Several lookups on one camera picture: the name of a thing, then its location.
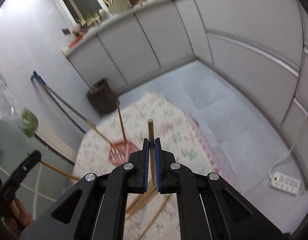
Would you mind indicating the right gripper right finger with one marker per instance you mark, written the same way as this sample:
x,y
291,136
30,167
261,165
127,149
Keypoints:
x,y
208,206

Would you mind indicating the pink plastic utensil basket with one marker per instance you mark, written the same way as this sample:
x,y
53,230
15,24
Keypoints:
x,y
120,152

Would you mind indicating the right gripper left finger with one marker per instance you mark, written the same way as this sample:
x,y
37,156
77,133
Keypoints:
x,y
94,207

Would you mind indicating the wooden chopstick in basket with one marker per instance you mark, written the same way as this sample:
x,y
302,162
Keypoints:
x,y
121,122
100,133

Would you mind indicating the bag of green vegetables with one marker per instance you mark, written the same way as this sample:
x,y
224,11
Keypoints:
x,y
29,123

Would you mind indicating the dark brown trash bin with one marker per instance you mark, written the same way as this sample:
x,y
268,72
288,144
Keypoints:
x,y
102,98

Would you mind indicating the person's hand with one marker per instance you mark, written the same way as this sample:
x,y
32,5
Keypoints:
x,y
20,213

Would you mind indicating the mop with blue clip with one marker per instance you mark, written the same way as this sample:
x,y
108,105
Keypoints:
x,y
56,99

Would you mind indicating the green cutting board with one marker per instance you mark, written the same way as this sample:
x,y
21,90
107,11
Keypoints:
x,y
118,6

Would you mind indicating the white power strip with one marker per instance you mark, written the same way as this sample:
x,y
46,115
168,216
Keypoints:
x,y
285,184

